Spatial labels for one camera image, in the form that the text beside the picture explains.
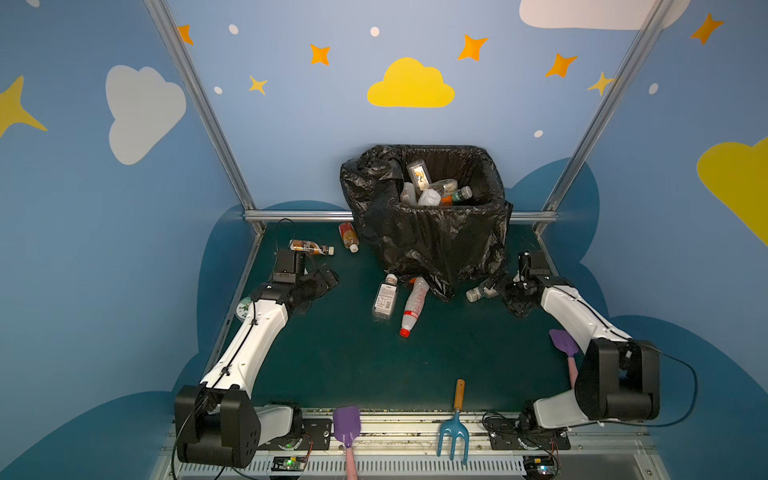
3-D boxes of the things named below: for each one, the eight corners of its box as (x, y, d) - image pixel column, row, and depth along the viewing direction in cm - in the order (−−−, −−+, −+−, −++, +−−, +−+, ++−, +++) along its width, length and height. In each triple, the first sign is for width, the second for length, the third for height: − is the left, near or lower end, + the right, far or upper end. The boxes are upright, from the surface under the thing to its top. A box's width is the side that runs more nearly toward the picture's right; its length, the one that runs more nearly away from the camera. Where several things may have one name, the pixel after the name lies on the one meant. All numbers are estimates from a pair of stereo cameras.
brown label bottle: (290, 253, 112) (288, 246, 109) (294, 245, 115) (291, 238, 112) (333, 257, 111) (332, 250, 108) (335, 248, 114) (334, 241, 111)
